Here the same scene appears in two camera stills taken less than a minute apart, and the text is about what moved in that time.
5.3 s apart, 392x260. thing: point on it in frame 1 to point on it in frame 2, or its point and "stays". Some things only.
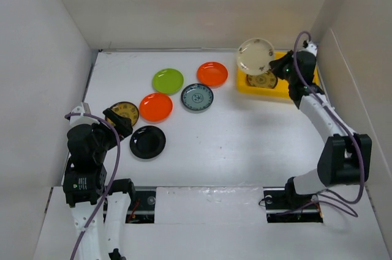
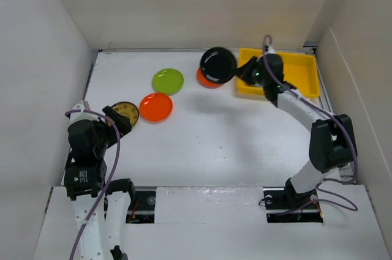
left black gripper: x=122 y=124 stays
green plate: x=168 y=81 stays
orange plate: x=155 y=107 stays
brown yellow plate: x=125 y=109 stays
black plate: x=147 y=142 to x=218 y=65
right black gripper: x=277 y=65 to x=243 y=71
